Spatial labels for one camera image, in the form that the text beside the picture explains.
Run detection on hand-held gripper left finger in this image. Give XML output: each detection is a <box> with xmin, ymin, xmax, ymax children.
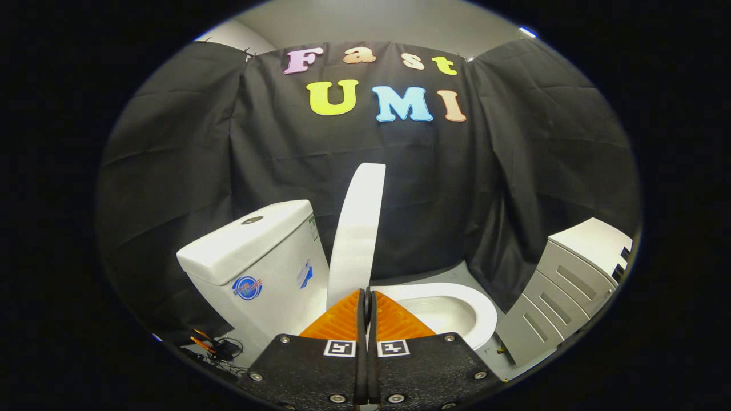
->
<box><xmin>237</xmin><ymin>288</ymin><xmax>368</xmax><ymax>409</ymax></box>

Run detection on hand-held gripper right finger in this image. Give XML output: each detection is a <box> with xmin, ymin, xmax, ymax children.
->
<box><xmin>367</xmin><ymin>290</ymin><xmax>503</xmax><ymax>409</ymax></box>

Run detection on white toilet lid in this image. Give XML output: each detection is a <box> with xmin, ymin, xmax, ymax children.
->
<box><xmin>326</xmin><ymin>163</ymin><xmax>387</xmax><ymax>312</ymax></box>

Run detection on black backdrop cloth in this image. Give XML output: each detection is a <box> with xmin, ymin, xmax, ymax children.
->
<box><xmin>94</xmin><ymin>39</ymin><xmax>643</xmax><ymax>343</ymax></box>

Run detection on white drawer cabinet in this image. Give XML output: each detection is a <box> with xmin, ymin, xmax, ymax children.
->
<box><xmin>496</xmin><ymin>217</ymin><xmax>633</xmax><ymax>366</ymax></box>

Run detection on tangle of cables and devices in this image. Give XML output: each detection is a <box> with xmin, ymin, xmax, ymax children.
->
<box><xmin>180</xmin><ymin>328</ymin><xmax>247</xmax><ymax>378</ymax></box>

